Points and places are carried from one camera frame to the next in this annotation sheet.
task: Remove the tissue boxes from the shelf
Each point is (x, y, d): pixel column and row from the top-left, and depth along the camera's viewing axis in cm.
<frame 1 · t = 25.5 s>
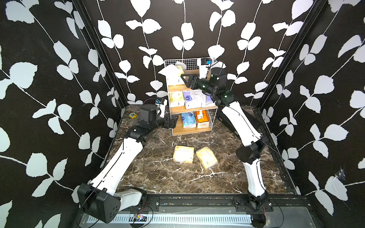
left hand: (171, 112, 75), fingers open
right hand: (183, 73, 70), fingers open
yellow tissue pack: (183, 154, 90), point 4 cm above the table
yellow tissue pack 2: (206, 157, 89), point 4 cm above the table

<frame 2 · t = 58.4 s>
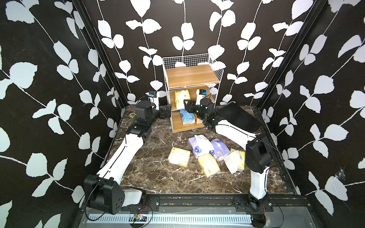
left hand: (164, 101, 76), fingers open
right hand: (184, 99, 84), fingers open
yellow tissue pack 2: (208, 165, 87), point 3 cm above the table
purple tissue pack front: (200, 146, 92), point 6 cm above the table
purple tissue pack rear: (220, 149, 90), point 6 cm above the table
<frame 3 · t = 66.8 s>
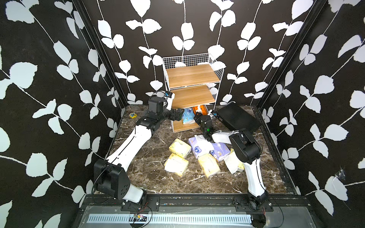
left hand: (177, 105, 79), fingers open
right hand: (195, 112, 101), fingers open
green floral tissue pack: (180, 148, 92), point 5 cm above the table
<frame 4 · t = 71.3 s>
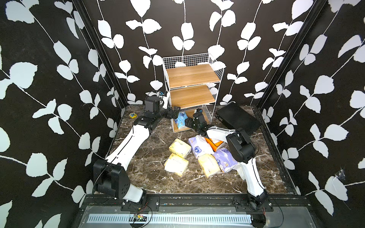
left hand: (173, 104, 80), fingers open
right hand: (185, 118, 102), fingers open
purple tissue pack rear: (224, 158, 86), point 7 cm above the table
